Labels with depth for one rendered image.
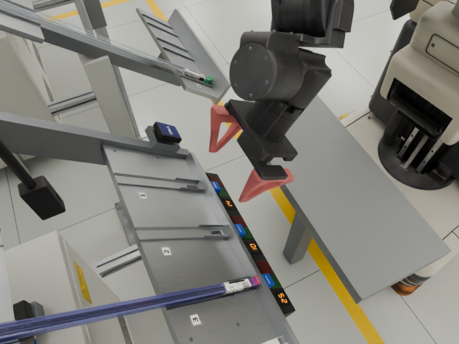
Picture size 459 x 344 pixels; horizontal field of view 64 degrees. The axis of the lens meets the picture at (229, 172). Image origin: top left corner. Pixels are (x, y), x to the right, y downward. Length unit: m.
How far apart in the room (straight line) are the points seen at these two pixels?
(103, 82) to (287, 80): 0.62
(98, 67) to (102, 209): 0.83
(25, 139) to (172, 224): 0.26
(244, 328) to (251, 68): 0.39
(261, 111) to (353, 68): 1.75
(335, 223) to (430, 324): 0.76
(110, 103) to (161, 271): 0.55
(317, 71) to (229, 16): 2.06
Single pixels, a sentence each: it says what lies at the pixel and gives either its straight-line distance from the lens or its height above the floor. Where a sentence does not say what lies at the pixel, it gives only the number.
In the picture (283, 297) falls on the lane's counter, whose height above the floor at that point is 0.66.
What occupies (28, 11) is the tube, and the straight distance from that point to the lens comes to 0.73.
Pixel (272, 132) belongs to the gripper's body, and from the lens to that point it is 0.46.
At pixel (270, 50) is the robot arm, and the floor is 1.12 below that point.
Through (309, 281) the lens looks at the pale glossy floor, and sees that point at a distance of 1.45.
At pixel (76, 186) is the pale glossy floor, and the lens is 1.72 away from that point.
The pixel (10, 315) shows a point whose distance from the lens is 0.45.
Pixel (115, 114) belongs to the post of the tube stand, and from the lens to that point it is 1.02.
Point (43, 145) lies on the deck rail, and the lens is 0.66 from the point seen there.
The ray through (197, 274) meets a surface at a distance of 0.59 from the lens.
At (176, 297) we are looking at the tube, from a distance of 0.52.
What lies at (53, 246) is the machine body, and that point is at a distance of 0.88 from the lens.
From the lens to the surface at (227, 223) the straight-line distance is 0.69.
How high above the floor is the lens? 1.35
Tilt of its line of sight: 56 degrees down
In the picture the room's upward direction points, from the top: straight up
